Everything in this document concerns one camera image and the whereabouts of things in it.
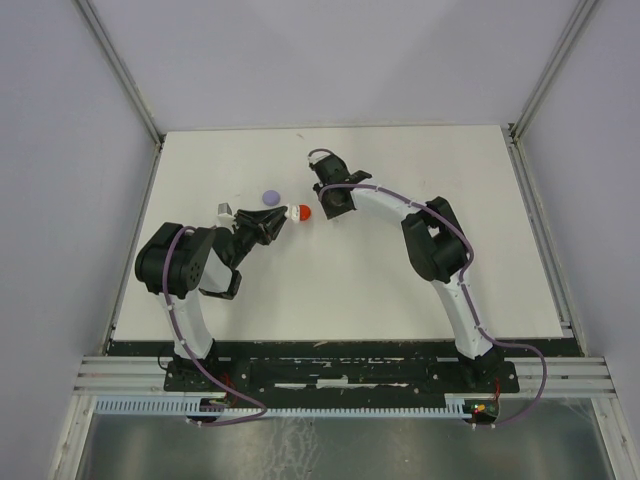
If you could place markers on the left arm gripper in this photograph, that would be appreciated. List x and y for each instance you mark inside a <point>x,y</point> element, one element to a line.
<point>254,219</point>

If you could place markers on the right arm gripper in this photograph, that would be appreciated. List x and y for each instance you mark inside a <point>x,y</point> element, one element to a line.
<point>329,210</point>

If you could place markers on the lavender round charging case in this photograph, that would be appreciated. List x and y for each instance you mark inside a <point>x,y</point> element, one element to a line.
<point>271,198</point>

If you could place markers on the orange round charging case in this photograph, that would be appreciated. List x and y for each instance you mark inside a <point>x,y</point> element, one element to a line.
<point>304,212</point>

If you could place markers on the white round charging case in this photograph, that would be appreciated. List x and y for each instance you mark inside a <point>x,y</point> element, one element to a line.
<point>293,213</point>

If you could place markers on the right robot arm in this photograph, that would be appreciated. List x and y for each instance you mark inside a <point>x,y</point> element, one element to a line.
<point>436,246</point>

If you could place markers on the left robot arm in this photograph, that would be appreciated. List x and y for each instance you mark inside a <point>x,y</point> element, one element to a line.
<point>180,264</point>

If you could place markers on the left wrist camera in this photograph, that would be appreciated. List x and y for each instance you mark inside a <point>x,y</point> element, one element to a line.
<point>225,214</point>

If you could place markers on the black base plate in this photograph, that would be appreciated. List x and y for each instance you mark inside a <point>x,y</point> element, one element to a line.
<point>184,376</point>

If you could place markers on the left aluminium frame post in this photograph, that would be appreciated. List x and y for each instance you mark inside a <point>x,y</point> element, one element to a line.
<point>90,16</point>

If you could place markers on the aluminium frame post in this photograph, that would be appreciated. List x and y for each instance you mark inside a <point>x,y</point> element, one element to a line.
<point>570,36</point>
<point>90,16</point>

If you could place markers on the front aluminium rail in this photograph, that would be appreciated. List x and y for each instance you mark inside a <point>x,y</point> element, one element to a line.
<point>523,377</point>

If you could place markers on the right aluminium frame post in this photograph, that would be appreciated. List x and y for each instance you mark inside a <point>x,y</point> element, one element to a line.
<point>570,36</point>

